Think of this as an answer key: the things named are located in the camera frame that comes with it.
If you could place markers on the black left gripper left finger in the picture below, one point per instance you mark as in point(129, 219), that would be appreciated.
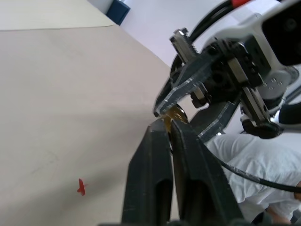
point(148, 169)

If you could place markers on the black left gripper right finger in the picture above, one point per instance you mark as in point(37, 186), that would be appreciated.
point(200, 179)

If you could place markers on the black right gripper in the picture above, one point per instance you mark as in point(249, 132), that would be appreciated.
point(225, 70)

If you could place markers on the brass padlock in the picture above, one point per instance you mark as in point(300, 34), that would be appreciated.
point(179, 114)

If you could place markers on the person in white shirt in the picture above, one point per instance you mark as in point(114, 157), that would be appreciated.
point(254, 155)

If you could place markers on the red tape mark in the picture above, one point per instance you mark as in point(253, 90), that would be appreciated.
point(81, 187)

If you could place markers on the dark blue box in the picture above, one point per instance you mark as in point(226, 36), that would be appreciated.
point(117, 10)

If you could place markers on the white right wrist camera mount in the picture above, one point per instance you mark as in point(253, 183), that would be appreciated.
point(255, 23)

